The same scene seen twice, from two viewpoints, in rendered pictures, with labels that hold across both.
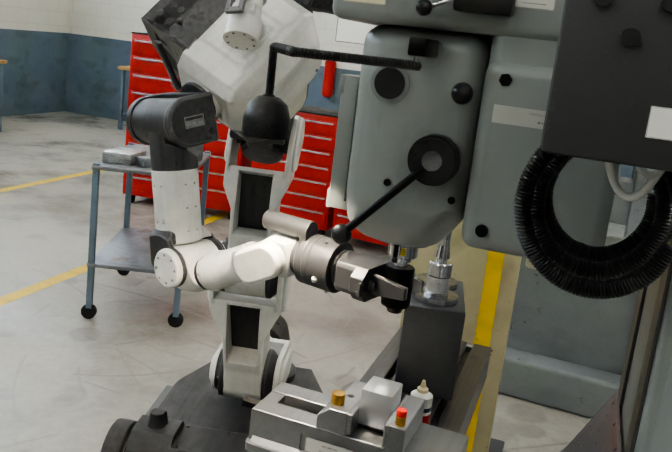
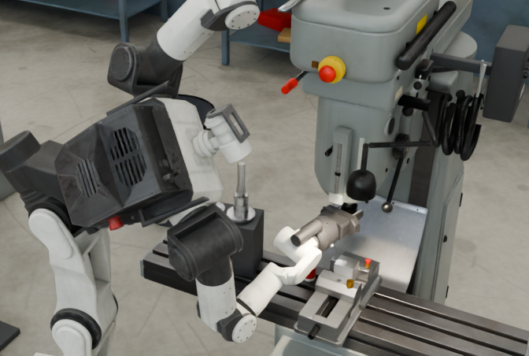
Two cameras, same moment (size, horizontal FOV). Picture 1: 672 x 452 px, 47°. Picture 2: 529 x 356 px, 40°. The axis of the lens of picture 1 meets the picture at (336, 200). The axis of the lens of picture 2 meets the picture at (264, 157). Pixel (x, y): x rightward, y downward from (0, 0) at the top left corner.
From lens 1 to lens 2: 2.19 m
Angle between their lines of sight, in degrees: 78
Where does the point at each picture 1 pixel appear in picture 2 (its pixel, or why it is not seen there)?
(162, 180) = (231, 283)
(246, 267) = (304, 273)
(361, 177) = (379, 176)
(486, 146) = (411, 126)
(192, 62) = (199, 194)
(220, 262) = (271, 291)
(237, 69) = (213, 175)
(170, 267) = (250, 325)
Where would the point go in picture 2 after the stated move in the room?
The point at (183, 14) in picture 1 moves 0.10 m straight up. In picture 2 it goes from (170, 165) to (168, 123)
